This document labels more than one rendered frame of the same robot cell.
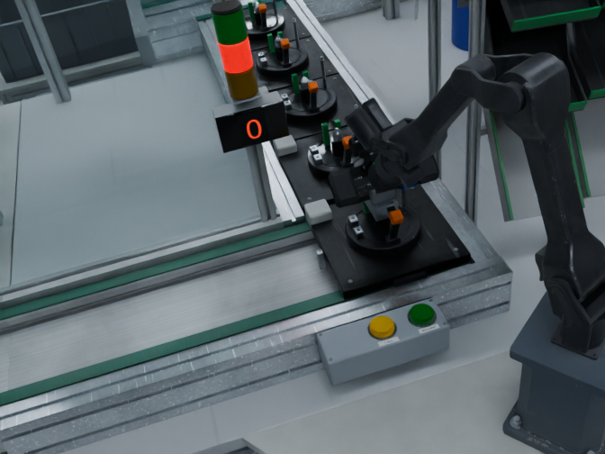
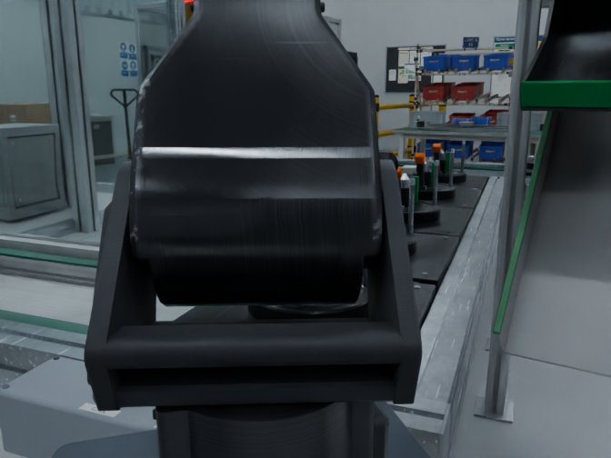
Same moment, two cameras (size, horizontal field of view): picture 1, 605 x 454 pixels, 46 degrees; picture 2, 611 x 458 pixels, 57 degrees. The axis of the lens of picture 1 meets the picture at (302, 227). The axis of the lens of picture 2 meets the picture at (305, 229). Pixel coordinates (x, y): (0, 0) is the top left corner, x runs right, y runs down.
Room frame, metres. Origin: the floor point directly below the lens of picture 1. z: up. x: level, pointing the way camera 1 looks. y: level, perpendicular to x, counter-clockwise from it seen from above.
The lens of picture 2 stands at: (0.48, -0.44, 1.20)
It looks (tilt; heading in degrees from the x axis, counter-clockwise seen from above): 14 degrees down; 31
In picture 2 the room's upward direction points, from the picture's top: straight up
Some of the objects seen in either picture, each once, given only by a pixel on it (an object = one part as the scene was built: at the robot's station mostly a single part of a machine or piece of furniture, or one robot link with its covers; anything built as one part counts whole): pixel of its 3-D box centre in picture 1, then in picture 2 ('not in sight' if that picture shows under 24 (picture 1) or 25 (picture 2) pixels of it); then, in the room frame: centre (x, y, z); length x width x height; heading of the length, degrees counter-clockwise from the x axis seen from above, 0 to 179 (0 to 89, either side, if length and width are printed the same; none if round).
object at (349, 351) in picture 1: (383, 340); (125, 423); (0.76, -0.10, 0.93); 0.21 x 0.07 x 0.06; 100
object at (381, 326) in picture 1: (382, 328); not in sight; (0.76, -0.10, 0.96); 0.04 x 0.04 x 0.02
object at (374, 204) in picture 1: (378, 190); not in sight; (1.00, -0.15, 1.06); 0.08 x 0.04 x 0.07; 10
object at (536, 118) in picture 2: not in sight; (519, 121); (6.50, 0.65, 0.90); 0.40 x 0.31 x 0.17; 92
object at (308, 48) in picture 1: (280, 49); (425, 176); (1.73, -0.02, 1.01); 0.24 x 0.24 x 0.13; 10
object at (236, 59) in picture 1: (235, 52); not in sight; (1.07, 0.06, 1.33); 0.05 x 0.05 x 0.05
